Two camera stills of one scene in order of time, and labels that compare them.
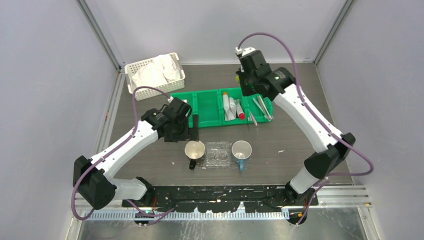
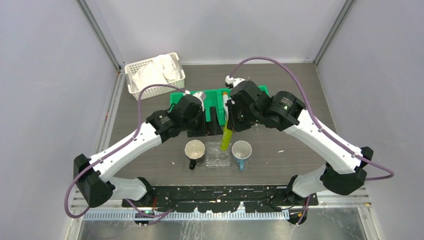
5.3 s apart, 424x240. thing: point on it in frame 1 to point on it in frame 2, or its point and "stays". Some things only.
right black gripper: [246, 91] to [233, 123]
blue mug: [241, 150] stays
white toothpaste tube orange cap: [226, 105] stays
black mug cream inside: [194, 150] stays
